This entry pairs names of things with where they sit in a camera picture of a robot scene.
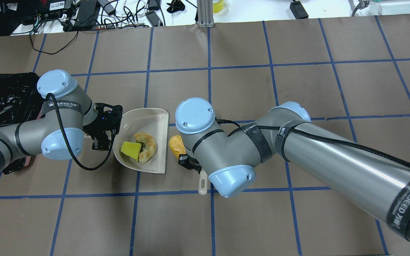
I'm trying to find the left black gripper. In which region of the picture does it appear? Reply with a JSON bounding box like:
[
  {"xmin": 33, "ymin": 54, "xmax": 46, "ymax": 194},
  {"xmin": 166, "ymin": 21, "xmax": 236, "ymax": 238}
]
[{"xmin": 84, "ymin": 103, "xmax": 123, "ymax": 151}]

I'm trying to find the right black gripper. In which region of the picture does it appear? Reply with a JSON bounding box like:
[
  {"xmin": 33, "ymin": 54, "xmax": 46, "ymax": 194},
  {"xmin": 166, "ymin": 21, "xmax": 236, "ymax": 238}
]
[{"xmin": 178, "ymin": 154, "xmax": 202, "ymax": 171}]

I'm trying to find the yellow lemon toy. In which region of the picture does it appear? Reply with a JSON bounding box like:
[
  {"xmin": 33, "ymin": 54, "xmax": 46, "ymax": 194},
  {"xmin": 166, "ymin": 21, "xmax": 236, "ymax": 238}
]
[{"xmin": 169, "ymin": 135, "xmax": 186, "ymax": 161}]

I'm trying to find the yellow sponge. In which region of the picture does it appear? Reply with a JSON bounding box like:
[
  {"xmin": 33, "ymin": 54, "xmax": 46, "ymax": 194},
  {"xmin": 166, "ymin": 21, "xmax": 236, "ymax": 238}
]
[{"xmin": 120, "ymin": 141, "xmax": 142, "ymax": 161}]

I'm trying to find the beige plastic dustpan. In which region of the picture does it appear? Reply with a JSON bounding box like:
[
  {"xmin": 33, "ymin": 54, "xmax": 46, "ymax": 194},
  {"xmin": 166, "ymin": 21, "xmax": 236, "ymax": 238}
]
[{"xmin": 113, "ymin": 108, "xmax": 169, "ymax": 174}]

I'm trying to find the beige hand brush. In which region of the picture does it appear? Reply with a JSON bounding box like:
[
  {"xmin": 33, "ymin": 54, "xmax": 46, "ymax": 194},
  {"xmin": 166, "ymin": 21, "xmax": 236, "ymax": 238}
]
[{"xmin": 198, "ymin": 170, "xmax": 208, "ymax": 196}]

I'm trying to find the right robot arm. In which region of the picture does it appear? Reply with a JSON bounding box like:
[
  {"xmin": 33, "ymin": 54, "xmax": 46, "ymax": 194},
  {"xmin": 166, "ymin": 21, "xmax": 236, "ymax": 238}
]
[{"xmin": 175, "ymin": 97, "xmax": 410, "ymax": 242}]

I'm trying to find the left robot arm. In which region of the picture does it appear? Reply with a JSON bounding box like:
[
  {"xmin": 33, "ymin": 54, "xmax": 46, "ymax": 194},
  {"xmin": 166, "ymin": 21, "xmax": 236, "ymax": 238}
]
[{"xmin": 0, "ymin": 69, "xmax": 123, "ymax": 173}]

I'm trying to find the black lined trash bin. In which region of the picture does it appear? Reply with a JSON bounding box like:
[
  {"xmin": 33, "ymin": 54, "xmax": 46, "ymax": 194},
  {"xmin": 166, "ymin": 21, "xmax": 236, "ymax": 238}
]
[{"xmin": 0, "ymin": 72, "xmax": 44, "ymax": 125}]

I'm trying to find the black power adapter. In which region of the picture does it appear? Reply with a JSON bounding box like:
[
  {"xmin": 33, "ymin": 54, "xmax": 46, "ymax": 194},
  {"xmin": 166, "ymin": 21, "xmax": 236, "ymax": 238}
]
[{"xmin": 73, "ymin": 0, "xmax": 99, "ymax": 31}]

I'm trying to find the yellow tape roll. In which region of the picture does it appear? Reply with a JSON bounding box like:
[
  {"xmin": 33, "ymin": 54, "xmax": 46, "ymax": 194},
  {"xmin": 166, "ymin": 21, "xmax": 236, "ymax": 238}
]
[{"xmin": 212, "ymin": 0, "xmax": 229, "ymax": 14}]

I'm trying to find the small black power brick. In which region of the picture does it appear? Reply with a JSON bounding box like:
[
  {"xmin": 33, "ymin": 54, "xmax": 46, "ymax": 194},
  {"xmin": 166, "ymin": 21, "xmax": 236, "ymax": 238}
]
[{"xmin": 289, "ymin": 0, "xmax": 309, "ymax": 20}]

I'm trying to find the aluminium frame post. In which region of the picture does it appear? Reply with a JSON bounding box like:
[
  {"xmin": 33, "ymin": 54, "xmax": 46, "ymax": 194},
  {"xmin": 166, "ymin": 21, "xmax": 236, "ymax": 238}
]
[{"xmin": 197, "ymin": 0, "xmax": 215, "ymax": 28}]

